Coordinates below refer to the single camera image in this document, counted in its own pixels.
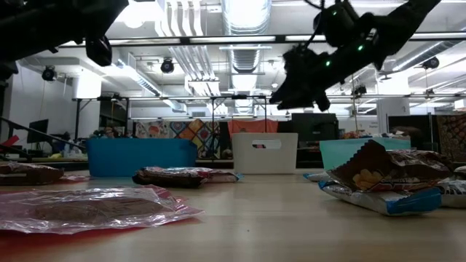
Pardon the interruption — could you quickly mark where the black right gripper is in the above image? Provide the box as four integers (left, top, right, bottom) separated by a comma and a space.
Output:
269, 36, 383, 112

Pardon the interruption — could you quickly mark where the brown Snickers candy bar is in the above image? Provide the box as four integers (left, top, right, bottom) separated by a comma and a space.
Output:
132, 166, 211, 189
387, 148, 454, 174
0, 162, 66, 186
326, 139, 454, 193

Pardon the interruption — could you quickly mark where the clear bag of cookies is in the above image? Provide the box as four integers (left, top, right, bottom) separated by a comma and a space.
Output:
0, 184, 205, 236

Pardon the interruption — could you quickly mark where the red Twizzlers candy pack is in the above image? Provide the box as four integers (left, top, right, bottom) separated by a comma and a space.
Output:
58, 174, 91, 183

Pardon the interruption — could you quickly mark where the black box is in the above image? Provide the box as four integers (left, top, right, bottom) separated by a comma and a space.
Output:
291, 112, 339, 148

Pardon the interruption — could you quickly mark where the teal translucent plastic bin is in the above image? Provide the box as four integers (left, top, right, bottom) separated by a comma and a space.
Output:
319, 137, 411, 171

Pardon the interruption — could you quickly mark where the orange hanging cloth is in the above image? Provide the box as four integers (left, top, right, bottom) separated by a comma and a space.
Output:
227, 119, 280, 160

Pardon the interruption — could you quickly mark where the white plastic bin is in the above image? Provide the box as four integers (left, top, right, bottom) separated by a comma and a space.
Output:
232, 132, 299, 175

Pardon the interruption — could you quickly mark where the black overhead crossbar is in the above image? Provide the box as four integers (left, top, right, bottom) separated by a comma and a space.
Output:
58, 33, 466, 47

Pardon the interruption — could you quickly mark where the black panel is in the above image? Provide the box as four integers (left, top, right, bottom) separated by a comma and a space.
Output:
387, 114, 436, 152

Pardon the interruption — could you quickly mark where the colourful patchwork quilt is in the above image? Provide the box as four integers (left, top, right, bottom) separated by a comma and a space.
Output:
134, 118, 222, 160

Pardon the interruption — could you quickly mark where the black ceiling spotlight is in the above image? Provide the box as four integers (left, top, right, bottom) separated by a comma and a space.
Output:
422, 56, 441, 71
160, 57, 175, 75
42, 65, 58, 82

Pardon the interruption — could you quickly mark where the dark patterned rug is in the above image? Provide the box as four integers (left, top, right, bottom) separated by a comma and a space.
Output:
435, 114, 466, 163

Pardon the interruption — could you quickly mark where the blue plastic bin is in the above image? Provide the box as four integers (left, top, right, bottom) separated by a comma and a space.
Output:
86, 137, 199, 178

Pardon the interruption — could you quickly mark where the black computer monitor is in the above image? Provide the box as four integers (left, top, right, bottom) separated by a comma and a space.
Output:
27, 119, 50, 144

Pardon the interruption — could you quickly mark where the red flat object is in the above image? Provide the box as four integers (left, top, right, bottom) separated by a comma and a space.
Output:
0, 135, 20, 149

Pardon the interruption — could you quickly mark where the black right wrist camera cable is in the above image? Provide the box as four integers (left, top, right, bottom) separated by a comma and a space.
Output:
304, 0, 327, 50

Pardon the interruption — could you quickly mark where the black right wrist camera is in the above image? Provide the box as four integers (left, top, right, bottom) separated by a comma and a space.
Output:
315, 0, 365, 48

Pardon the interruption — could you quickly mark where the black background table frame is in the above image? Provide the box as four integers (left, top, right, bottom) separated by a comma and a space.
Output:
72, 94, 270, 161

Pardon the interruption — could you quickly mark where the silver ventilation duct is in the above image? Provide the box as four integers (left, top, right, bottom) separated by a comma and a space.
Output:
221, 0, 273, 114

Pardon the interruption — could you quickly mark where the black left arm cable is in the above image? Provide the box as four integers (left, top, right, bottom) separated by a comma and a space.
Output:
0, 116, 87, 151

